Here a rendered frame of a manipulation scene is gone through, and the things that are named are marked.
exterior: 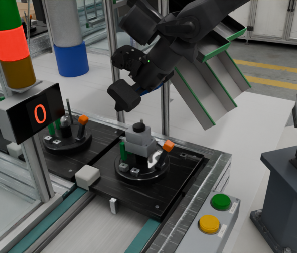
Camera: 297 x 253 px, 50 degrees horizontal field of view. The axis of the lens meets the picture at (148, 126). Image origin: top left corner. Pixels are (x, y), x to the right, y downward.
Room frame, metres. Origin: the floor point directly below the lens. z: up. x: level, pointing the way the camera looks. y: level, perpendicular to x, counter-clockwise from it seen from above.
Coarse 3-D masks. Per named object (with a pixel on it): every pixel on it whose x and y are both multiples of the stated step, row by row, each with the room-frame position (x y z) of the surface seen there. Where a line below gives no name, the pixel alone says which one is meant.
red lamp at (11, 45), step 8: (0, 32) 0.50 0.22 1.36; (8, 32) 0.51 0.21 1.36; (16, 32) 0.51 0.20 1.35; (0, 40) 0.50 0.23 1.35; (8, 40) 0.50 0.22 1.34; (16, 40) 0.51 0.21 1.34; (24, 40) 0.52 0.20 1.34; (0, 48) 0.50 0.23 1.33; (8, 48) 0.50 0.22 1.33; (16, 48) 0.51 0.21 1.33; (24, 48) 0.52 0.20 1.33; (0, 56) 0.51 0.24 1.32; (8, 56) 0.50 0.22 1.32; (16, 56) 0.51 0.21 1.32; (24, 56) 0.52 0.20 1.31
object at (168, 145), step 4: (160, 140) 0.60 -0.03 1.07; (168, 140) 0.59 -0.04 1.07; (160, 144) 0.59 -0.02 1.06; (164, 144) 0.58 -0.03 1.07; (168, 144) 0.58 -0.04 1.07; (172, 144) 0.58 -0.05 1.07; (164, 148) 0.58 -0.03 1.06; (168, 148) 0.57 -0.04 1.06; (172, 148) 0.58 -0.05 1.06; (164, 152) 0.58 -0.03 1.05; (168, 152) 0.59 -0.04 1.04; (160, 156) 0.59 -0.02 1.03; (164, 156) 0.58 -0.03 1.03; (160, 160) 0.59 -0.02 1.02; (164, 160) 0.59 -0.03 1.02; (160, 164) 0.59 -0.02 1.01
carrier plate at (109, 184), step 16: (112, 160) 0.66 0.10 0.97; (176, 160) 0.64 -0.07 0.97; (192, 160) 0.64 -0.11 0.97; (112, 176) 0.59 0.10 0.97; (176, 176) 0.58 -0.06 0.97; (96, 192) 0.55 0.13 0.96; (112, 192) 0.54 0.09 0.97; (128, 192) 0.54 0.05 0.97; (144, 192) 0.53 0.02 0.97; (160, 192) 0.53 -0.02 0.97; (176, 192) 0.53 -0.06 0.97; (128, 208) 0.50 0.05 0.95; (144, 208) 0.48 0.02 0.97; (160, 208) 0.48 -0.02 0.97
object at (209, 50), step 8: (128, 0) 0.92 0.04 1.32; (136, 0) 0.90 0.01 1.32; (152, 0) 0.86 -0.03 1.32; (176, 0) 0.97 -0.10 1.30; (184, 0) 0.95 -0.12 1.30; (192, 0) 0.93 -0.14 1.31; (176, 8) 0.97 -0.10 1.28; (216, 32) 0.88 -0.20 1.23; (200, 40) 0.85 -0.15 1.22; (208, 40) 0.86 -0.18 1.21; (216, 40) 0.87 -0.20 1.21; (224, 40) 0.86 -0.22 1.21; (200, 48) 0.82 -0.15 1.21; (208, 48) 0.83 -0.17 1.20; (216, 48) 0.84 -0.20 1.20; (224, 48) 0.83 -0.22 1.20; (200, 56) 0.76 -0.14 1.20; (208, 56) 0.77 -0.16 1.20
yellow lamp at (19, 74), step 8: (8, 64) 0.50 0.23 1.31; (16, 64) 0.50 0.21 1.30; (24, 64) 0.51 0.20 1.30; (32, 64) 0.54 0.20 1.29; (8, 72) 0.50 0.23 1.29; (16, 72) 0.50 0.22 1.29; (24, 72) 0.51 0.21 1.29; (32, 72) 0.52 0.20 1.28; (8, 80) 0.51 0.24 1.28; (16, 80) 0.50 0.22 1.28; (24, 80) 0.51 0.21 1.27; (32, 80) 0.52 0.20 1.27; (16, 88) 0.50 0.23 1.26
